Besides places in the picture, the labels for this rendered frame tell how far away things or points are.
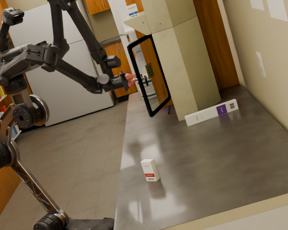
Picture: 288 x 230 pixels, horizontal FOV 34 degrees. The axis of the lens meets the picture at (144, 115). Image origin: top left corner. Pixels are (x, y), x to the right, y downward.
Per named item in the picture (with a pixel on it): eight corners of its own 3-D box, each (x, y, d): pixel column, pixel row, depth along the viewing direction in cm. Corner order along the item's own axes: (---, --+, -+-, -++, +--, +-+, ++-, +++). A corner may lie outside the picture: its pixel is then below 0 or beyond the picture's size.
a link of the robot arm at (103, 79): (93, 79, 260) (92, 93, 257) (88, 70, 249) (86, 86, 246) (114, 79, 257) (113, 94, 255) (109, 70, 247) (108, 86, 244)
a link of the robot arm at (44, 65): (41, 46, 227) (37, 67, 224) (50, 44, 224) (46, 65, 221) (95, 79, 262) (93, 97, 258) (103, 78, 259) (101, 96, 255)
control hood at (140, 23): (150, 28, 264) (145, 10, 262) (151, 33, 233) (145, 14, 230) (130, 34, 265) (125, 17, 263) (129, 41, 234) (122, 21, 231)
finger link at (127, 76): (138, 71, 249) (121, 76, 250) (142, 84, 251) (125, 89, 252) (138, 69, 256) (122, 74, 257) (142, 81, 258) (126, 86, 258)
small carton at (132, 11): (138, 15, 241) (135, 3, 239) (139, 15, 236) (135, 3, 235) (129, 18, 241) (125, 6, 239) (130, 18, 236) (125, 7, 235)
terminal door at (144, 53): (171, 98, 274) (150, 32, 264) (151, 118, 248) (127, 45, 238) (170, 98, 274) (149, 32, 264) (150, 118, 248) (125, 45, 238)
